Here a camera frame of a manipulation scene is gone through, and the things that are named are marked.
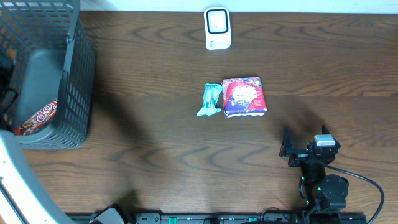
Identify grey plastic mesh basket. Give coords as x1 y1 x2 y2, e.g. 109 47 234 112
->
1 0 95 149

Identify red chocolate bar wrapper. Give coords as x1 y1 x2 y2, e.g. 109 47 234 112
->
13 98 58 136

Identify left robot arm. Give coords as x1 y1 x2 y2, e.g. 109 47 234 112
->
1 118 77 224

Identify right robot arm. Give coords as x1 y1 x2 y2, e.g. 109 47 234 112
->
279 125 349 223

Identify teal snack wrapper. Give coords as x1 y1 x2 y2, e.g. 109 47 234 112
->
197 83 222 116

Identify pink purple tissue pack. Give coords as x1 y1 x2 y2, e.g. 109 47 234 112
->
222 77 267 118

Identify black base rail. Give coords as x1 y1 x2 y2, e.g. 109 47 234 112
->
68 212 368 224

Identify white barcode scanner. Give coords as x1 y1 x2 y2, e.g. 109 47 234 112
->
203 7 232 50

